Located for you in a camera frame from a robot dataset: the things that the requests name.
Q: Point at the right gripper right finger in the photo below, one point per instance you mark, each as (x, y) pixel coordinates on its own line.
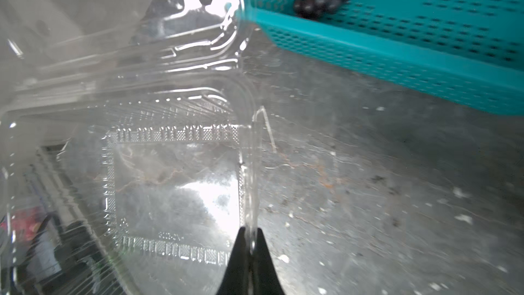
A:
(264, 276)

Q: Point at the clear clamshell container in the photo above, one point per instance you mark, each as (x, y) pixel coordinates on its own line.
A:
(131, 125)

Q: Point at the teal plastic basket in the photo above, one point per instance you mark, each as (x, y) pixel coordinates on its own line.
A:
(466, 51)

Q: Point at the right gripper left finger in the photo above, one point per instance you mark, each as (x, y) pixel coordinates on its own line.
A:
(235, 279)

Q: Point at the pink plush toy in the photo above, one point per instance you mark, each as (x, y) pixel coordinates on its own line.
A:
(25, 223)

